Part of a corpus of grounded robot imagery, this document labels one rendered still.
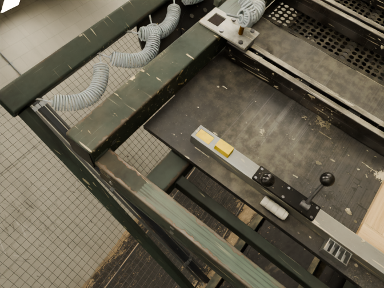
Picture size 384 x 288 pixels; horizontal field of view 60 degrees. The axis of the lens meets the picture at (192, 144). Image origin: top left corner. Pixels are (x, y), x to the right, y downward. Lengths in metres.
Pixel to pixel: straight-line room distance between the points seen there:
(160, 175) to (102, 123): 0.24
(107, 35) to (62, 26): 4.90
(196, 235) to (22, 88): 0.87
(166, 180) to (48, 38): 5.38
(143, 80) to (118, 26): 0.57
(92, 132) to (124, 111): 0.11
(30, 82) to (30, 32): 4.81
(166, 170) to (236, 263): 0.35
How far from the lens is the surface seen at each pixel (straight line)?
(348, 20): 1.49
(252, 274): 0.89
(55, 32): 6.33
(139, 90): 1.02
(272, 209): 0.97
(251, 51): 1.21
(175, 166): 1.04
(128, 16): 1.61
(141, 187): 0.92
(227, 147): 0.98
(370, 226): 1.08
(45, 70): 1.43
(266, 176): 0.85
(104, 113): 0.98
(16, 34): 6.13
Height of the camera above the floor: 1.95
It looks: 16 degrees down
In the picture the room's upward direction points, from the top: 40 degrees counter-clockwise
